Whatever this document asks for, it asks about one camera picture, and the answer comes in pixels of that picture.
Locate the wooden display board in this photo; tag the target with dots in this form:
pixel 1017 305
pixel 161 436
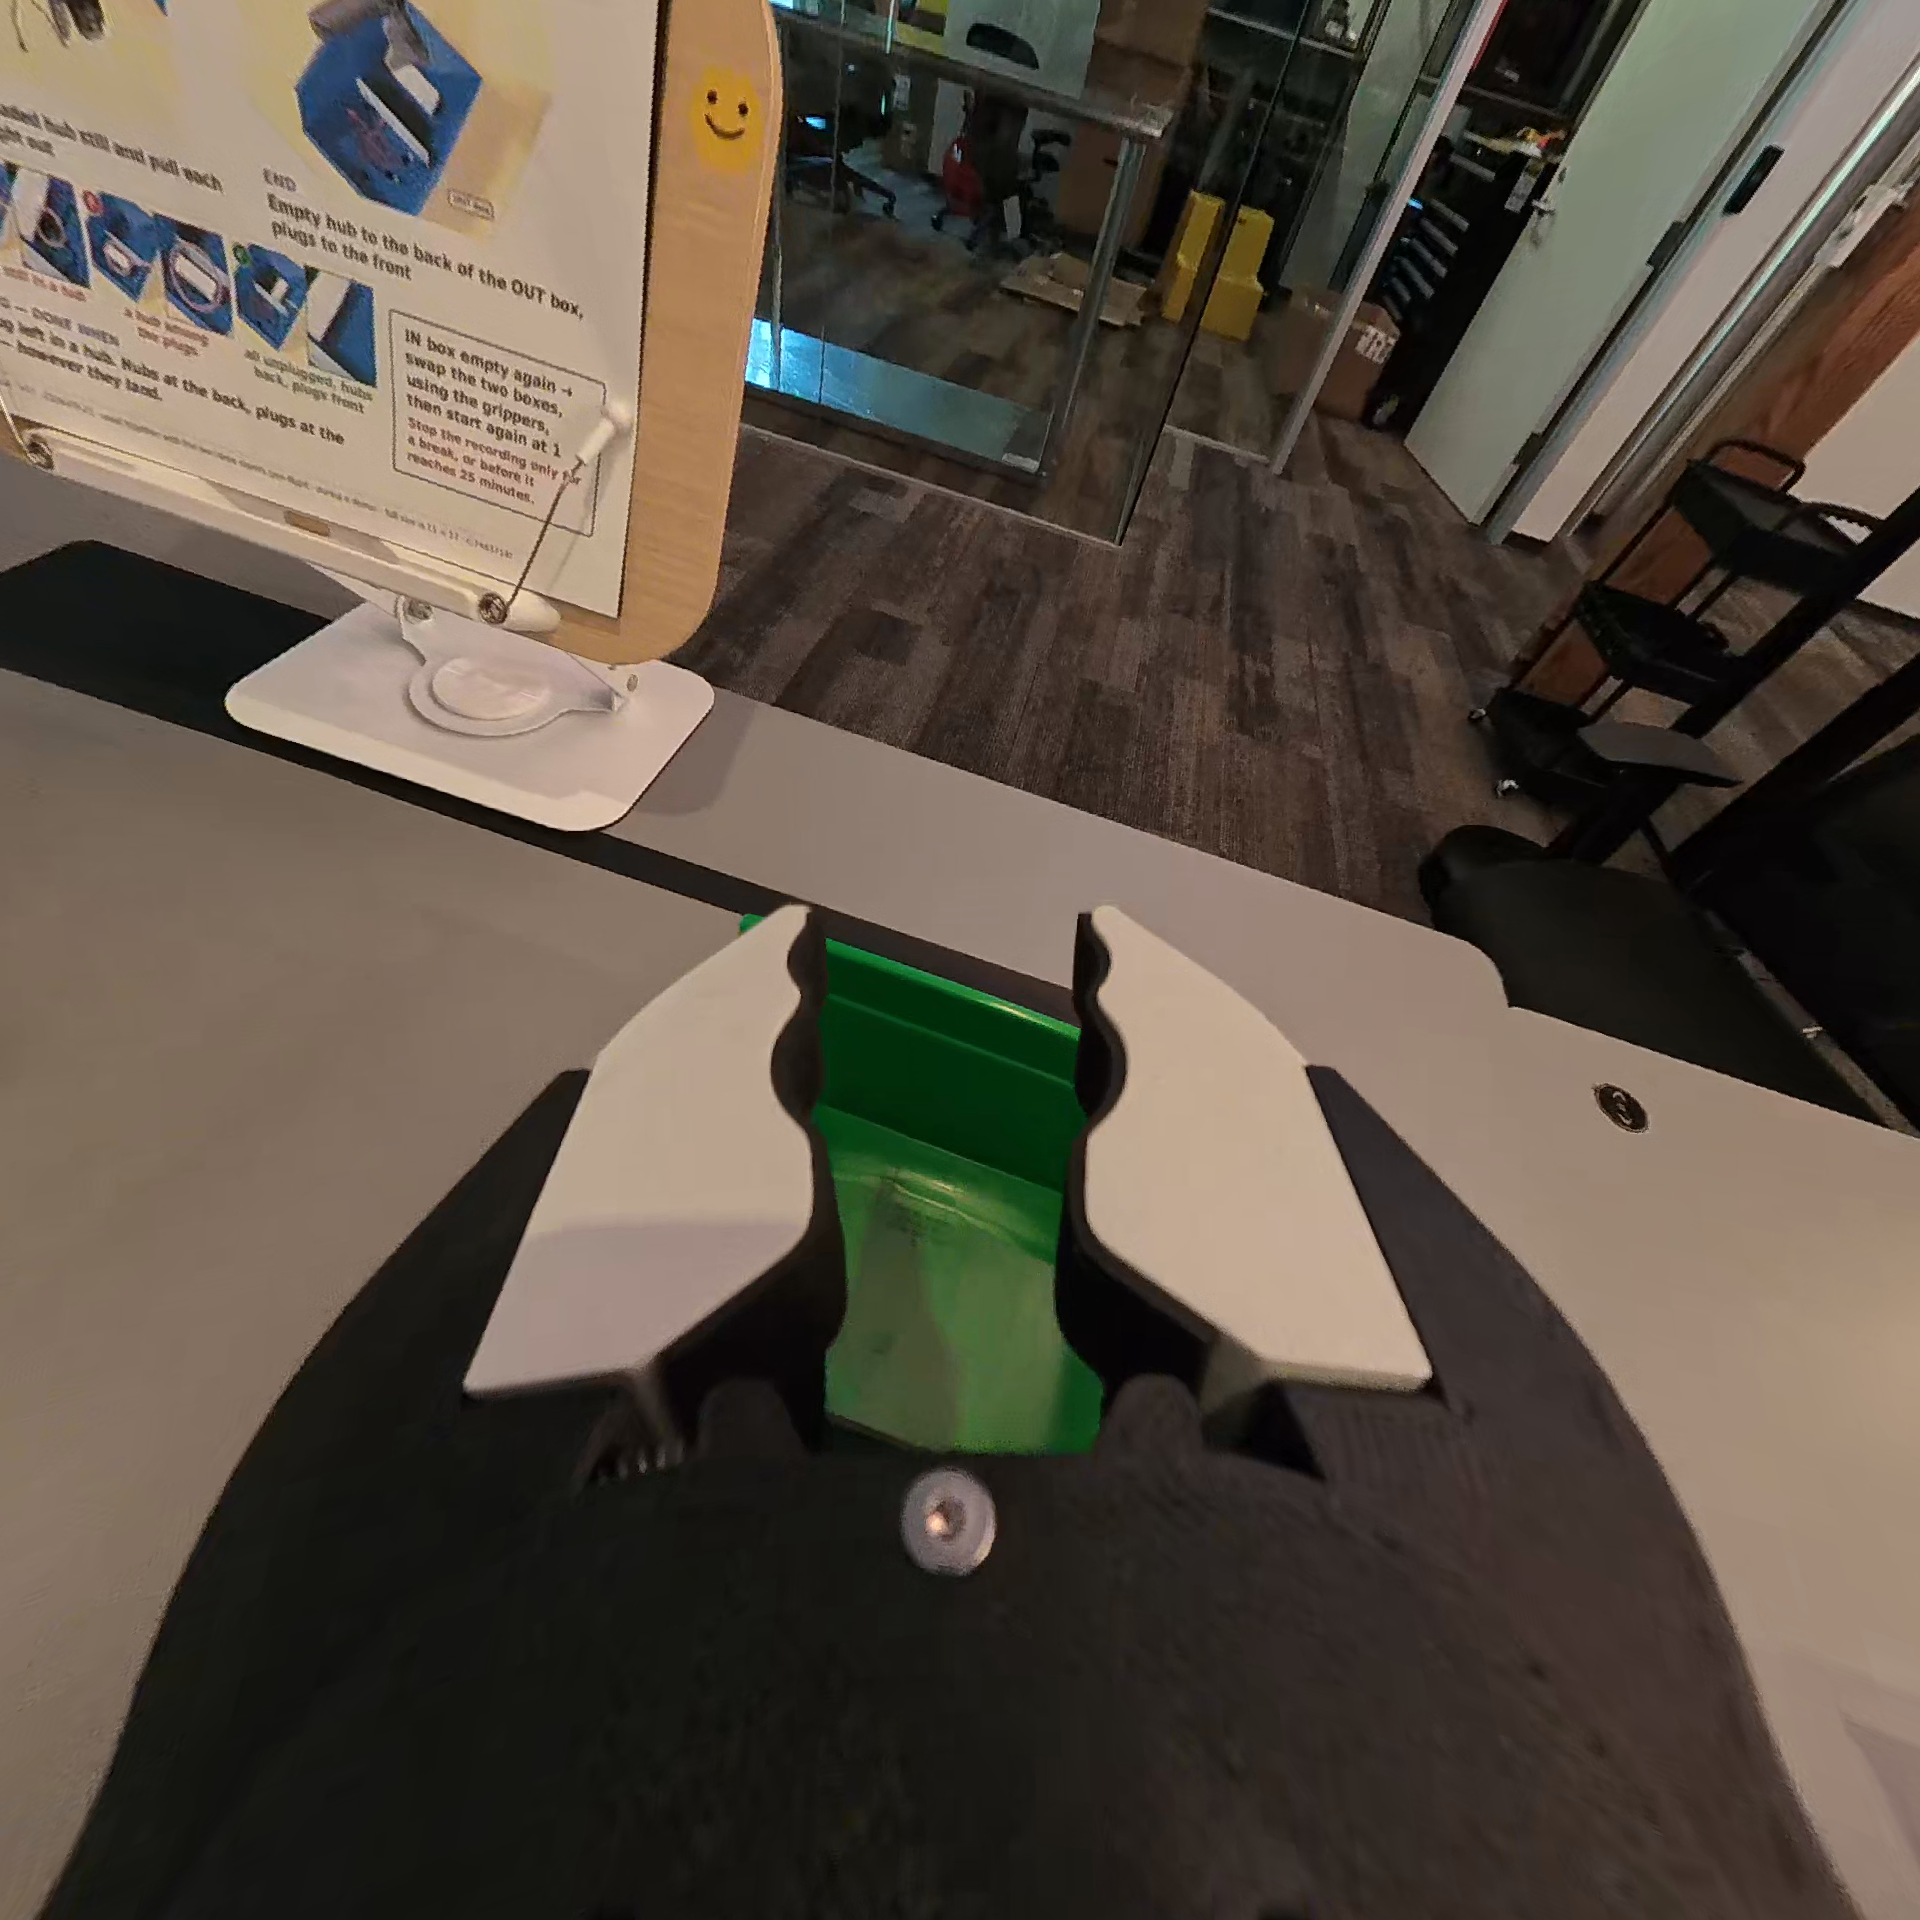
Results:
pixel 705 374

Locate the printed instruction sheet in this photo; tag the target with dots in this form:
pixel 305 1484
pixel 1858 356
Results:
pixel 450 299

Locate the black utility cart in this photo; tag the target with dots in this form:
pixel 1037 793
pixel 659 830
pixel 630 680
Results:
pixel 1651 644

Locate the round table grommet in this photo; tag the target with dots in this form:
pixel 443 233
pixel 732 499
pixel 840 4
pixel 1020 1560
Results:
pixel 1620 1109

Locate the green plastic bin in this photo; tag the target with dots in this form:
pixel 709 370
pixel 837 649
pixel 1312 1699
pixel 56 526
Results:
pixel 944 1201

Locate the black office chair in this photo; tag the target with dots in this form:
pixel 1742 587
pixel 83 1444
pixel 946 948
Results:
pixel 1651 945

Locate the yellow plastic box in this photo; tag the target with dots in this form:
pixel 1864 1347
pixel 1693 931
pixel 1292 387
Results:
pixel 1243 284
pixel 1196 253

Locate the cardboard box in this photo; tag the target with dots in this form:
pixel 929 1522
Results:
pixel 1329 360

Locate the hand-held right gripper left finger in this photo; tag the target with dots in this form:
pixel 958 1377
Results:
pixel 660 1184

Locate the yellow smiley sticker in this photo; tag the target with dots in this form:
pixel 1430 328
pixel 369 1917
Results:
pixel 725 117

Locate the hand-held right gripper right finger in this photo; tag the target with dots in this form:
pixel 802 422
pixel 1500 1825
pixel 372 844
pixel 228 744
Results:
pixel 1243 1201

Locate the white door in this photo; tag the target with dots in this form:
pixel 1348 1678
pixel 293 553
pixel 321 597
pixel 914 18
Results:
pixel 1576 270

